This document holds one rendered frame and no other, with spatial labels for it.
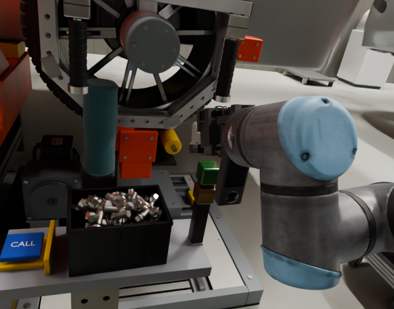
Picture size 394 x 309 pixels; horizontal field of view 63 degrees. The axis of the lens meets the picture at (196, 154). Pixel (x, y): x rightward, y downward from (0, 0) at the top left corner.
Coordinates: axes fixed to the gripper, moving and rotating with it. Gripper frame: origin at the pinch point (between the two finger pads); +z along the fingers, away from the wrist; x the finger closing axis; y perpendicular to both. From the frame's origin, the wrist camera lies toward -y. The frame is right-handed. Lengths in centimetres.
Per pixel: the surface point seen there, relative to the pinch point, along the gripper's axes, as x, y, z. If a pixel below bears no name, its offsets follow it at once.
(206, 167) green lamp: -1.3, -4.0, -1.8
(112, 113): 13.9, 9.0, 24.0
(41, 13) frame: 30, 34, 27
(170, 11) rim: -5, 41, 32
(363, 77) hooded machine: -446, 102, 335
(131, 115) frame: 6.6, 9.5, 36.3
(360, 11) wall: -457, 219, 351
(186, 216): -20, -30, 60
